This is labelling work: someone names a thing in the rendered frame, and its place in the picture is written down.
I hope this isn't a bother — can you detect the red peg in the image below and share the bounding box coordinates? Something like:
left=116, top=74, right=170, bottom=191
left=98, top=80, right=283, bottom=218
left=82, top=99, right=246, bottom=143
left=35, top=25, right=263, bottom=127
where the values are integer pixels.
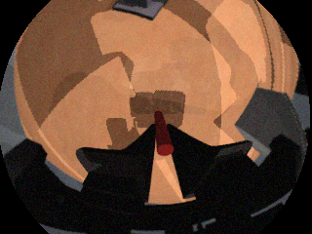
left=155, top=110, right=175, bottom=156

